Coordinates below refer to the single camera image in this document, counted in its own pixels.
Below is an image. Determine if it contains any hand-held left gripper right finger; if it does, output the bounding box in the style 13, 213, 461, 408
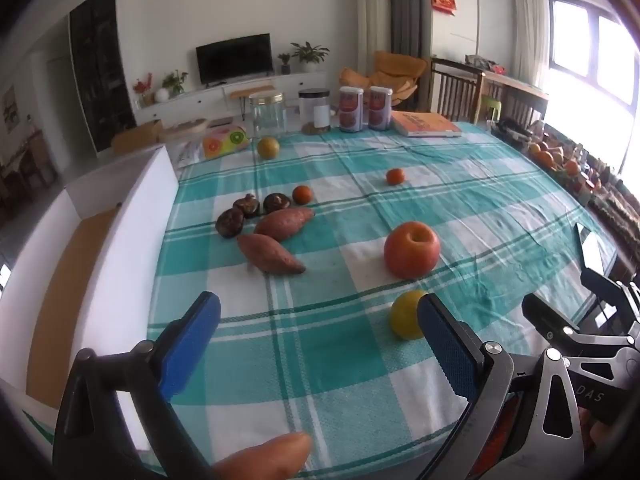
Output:
416, 291, 586, 480

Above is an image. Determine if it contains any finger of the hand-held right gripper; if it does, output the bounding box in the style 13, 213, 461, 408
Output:
522, 293, 582, 347
575, 222, 640, 322

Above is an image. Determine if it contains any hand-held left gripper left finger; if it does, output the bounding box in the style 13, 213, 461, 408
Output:
52, 291, 222, 480

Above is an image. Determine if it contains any yellow lemon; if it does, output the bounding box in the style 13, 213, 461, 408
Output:
390, 290, 431, 341

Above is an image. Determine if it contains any person's right hand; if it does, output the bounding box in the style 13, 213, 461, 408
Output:
579, 406, 608, 443

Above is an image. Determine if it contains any person's left hand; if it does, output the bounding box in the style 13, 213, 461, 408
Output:
212, 432, 312, 480

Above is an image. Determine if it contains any red apple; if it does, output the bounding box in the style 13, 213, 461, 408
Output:
383, 221, 442, 280

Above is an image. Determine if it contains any sweet potato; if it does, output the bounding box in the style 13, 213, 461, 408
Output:
254, 206, 316, 242
236, 233, 307, 276

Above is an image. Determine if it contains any crate of oranges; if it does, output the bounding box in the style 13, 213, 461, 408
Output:
525, 135, 621, 206

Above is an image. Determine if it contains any white open cardboard box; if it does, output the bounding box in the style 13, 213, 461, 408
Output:
0, 145, 178, 411

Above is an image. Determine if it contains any teal checkered tablecloth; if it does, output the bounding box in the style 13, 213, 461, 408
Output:
145, 120, 618, 476

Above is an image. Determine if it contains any white printed plastic bag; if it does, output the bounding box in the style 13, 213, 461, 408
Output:
175, 140, 206, 168

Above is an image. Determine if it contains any fruit print tissue pack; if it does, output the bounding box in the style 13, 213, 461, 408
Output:
202, 125, 249, 159

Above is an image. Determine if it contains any orange cover book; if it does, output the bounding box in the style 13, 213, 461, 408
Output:
391, 111, 463, 138

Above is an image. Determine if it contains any wooden side desk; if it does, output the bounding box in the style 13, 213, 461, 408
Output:
465, 55, 549, 128

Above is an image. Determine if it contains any large window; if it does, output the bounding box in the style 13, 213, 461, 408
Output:
547, 0, 638, 171

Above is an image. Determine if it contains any glass jar with gold lid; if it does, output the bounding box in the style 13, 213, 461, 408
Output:
248, 91, 287, 140

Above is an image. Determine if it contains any red and white tin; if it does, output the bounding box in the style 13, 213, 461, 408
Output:
368, 86, 394, 131
339, 87, 364, 133

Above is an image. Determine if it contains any white television cabinet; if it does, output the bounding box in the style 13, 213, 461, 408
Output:
135, 71, 328, 128

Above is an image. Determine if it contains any dark wooden chair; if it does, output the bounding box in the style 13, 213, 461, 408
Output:
429, 57, 485, 122

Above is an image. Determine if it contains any red flower arrangement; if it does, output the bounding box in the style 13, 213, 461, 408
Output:
133, 74, 153, 107

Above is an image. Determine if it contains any small wooden top stool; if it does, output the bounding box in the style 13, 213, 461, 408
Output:
222, 82, 277, 116

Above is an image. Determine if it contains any leafy green houseplant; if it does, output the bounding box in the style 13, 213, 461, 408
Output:
162, 70, 188, 98

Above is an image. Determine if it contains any glass jar with black lid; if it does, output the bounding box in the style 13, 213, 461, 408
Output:
298, 88, 333, 135

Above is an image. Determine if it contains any orange lounge chair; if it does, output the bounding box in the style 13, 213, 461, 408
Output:
340, 51, 428, 108

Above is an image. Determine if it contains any white sheer curtain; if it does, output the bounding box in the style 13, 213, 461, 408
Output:
512, 0, 551, 91

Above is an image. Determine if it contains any black glass cabinet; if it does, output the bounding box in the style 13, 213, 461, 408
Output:
69, 0, 137, 153

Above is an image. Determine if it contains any black flat television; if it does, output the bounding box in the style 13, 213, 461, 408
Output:
195, 33, 274, 86

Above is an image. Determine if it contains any large potted green plant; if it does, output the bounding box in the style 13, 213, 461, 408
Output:
291, 41, 330, 73

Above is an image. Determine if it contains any white standing air conditioner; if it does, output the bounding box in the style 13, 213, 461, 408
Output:
356, 0, 392, 78

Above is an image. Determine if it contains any grey curtain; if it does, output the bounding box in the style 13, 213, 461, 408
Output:
375, 0, 432, 58

